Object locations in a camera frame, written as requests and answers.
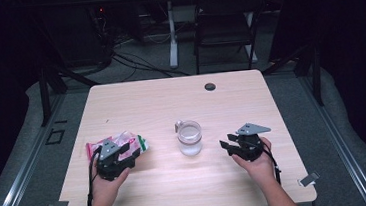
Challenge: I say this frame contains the white desk leg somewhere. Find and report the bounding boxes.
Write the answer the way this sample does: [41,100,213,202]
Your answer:
[243,10,259,64]
[164,0,181,69]

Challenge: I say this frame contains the dark equipment box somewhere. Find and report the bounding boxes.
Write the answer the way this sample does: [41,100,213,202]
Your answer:
[41,3,115,72]

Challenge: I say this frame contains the pink snack packet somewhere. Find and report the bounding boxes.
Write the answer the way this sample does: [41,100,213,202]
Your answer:
[84,128,151,164]

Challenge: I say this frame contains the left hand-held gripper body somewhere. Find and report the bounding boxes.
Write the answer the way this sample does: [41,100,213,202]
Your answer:
[93,136,139,184]

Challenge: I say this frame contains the clear glass cup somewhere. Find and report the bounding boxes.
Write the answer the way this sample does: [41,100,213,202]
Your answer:
[173,117,206,159]

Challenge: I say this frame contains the person's right hand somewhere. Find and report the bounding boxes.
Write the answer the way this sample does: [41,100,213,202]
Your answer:
[229,135,277,189]

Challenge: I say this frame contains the person's left hand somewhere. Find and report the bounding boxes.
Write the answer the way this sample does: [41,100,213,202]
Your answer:
[89,167,135,206]

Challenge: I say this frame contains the black metal stand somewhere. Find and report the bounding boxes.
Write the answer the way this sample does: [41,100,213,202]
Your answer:
[258,41,326,112]
[34,54,104,128]

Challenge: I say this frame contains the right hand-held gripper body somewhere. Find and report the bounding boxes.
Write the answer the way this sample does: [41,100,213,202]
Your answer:
[228,121,274,164]

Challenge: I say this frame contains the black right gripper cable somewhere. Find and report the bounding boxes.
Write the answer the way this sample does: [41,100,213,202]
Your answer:
[260,139,284,188]

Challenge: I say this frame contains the metal floor rail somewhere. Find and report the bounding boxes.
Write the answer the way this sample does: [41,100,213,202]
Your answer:
[296,66,366,206]
[0,92,78,206]

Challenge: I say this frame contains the black floor cables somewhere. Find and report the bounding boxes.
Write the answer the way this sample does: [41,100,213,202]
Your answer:
[110,44,191,84]

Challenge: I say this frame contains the grey table cable grommet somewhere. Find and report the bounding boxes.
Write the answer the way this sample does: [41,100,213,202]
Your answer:
[203,82,217,93]

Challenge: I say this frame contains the black folding chair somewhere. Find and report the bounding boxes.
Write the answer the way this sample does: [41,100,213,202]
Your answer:
[189,0,271,76]

